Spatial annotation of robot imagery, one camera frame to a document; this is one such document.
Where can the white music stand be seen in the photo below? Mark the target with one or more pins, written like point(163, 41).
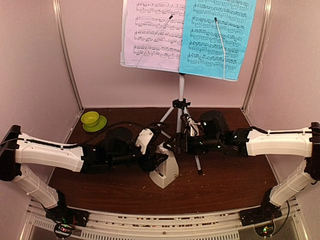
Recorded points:
point(181, 104)

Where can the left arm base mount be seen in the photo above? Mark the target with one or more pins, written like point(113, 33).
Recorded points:
point(66, 219)

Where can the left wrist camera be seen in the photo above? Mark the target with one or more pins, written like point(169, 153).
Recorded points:
point(144, 139)

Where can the left aluminium corner post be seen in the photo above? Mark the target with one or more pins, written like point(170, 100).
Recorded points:
point(66, 57)

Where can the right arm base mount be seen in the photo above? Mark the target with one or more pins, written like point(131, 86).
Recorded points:
point(263, 217)

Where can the purple sheet music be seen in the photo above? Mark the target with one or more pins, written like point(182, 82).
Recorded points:
point(152, 34)

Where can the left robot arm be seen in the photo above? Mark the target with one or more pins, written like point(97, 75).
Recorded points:
point(119, 148)

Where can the right aluminium corner post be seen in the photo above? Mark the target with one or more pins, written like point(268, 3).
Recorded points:
point(258, 62)

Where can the white metronome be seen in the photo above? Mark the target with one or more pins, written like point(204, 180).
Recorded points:
point(167, 171)

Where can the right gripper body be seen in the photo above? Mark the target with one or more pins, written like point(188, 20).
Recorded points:
point(209, 144)

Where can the green saucer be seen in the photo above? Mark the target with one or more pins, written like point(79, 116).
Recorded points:
point(102, 122)

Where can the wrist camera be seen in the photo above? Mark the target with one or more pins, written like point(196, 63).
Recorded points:
point(144, 139)
point(190, 125)

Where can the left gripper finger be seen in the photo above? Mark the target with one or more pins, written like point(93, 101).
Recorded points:
point(154, 165)
point(160, 157)

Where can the aluminium corner post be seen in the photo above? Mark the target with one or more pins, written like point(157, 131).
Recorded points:
point(66, 57)
point(258, 62)

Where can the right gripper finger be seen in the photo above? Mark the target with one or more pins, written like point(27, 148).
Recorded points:
point(172, 147)
point(171, 143)

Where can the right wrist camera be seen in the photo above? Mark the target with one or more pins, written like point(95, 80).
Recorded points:
point(190, 125)

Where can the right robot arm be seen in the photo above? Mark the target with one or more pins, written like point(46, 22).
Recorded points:
point(212, 134)

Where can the blue sheet music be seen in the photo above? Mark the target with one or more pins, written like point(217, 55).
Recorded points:
point(215, 37)

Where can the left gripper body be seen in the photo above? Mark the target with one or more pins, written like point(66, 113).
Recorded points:
point(121, 161)

